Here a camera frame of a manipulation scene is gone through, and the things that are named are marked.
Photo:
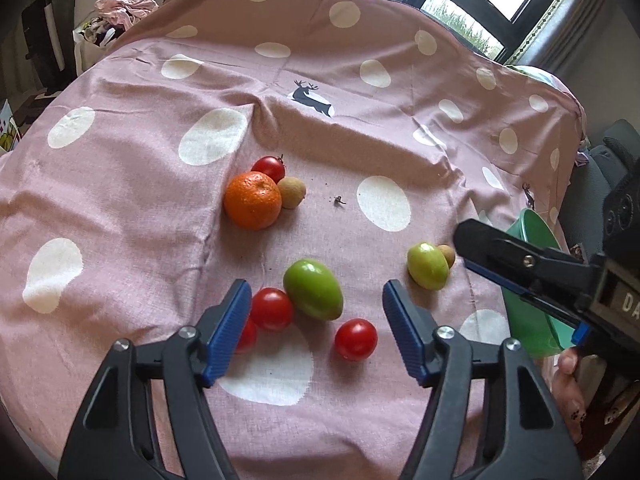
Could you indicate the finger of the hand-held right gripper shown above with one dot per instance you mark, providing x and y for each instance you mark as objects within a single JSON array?
[
  {"x": 505, "y": 255},
  {"x": 560, "y": 312}
]

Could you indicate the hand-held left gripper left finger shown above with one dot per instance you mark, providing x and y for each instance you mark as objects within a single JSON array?
[{"x": 231, "y": 327}]

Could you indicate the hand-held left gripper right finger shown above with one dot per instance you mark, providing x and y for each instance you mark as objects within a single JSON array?
[{"x": 402, "y": 327}]

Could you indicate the green plastic bowl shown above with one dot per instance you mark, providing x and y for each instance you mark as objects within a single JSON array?
[{"x": 532, "y": 305}]

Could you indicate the brown longan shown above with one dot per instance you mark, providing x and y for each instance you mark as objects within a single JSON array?
[
  {"x": 447, "y": 256},
  {"x": 292, "y": 192}
]

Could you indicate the small green jujube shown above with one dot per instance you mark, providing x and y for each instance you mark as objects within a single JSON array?
[{"x": 427, "y": 265}]

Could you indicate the large green jujube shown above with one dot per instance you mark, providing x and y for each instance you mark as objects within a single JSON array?
[{"x": 313, "y": 289}]

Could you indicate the orange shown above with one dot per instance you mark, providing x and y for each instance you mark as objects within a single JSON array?
[{"x": 252, "y": 200}]

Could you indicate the person's right hand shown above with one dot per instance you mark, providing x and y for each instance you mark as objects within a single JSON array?
[{"x": 570, "y": 390}]

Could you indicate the red cherry tomato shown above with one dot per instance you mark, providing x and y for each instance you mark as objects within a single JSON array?
[
  {"x": 246, "y": 336},
  {"x": 268, "y": 166},
  {"x": 271, "y": 308},
  {"x": 356, "y": 339}
]

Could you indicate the grey sofa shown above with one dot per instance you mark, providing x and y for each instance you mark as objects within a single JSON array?
[{"x": 587, "y": 175}]

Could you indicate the small dark stem bit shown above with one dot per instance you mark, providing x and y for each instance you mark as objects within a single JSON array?
[{"x": 340, "y": 201}]

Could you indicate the teal pillow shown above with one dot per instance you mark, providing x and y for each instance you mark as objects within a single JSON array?
[{"x": 537, "y": 75}]

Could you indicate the pink polka-dot cloth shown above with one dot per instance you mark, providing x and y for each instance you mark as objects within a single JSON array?
[{"x": 150, "y": 160}]

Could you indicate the grey curtain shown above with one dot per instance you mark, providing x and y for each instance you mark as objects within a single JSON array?
[{"x": 565, "y": 20}]

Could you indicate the pile of pink clothes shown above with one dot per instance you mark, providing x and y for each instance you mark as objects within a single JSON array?
[{"x": 125, "y": 10}]

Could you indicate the black bag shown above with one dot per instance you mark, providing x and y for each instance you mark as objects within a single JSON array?
[{"x": 45, "y": 40}]

